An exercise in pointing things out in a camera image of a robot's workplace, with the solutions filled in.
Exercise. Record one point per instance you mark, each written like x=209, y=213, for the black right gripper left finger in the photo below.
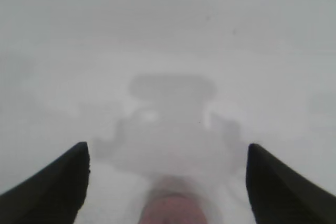
x=52, y=187

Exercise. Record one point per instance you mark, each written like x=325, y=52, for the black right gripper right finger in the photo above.
x=278, y=192

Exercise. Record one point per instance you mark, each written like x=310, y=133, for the pink peach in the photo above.
x=170, y=208

